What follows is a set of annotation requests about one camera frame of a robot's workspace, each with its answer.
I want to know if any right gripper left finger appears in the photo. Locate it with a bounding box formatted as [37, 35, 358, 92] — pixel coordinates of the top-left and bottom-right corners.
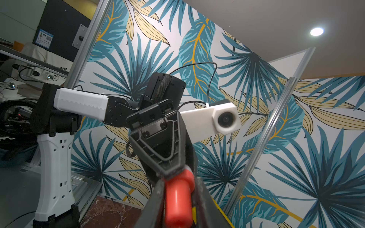
[134, 180, 165, 228]

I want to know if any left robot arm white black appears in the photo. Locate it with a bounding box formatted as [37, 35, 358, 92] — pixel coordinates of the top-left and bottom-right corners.
[30, 73, 186, 228]

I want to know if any red stamp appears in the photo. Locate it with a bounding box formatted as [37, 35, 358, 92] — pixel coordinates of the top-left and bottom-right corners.
[165, 165, 195, 228]

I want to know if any ceiling light round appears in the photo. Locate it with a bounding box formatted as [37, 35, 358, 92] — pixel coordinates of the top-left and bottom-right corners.
[310, 28, 324, 37]

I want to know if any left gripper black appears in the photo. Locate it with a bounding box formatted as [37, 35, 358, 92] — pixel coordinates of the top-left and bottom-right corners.
[126, 99, 197, 178]

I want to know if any black monitor in background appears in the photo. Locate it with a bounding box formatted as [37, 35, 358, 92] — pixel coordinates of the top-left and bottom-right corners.
[32, 1, 91, 61]

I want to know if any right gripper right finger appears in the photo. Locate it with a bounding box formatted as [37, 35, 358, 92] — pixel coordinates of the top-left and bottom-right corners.
[192, 176, 231, 228]

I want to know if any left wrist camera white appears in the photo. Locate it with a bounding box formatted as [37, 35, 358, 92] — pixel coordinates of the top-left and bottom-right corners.
[180, 99, 241, 143]

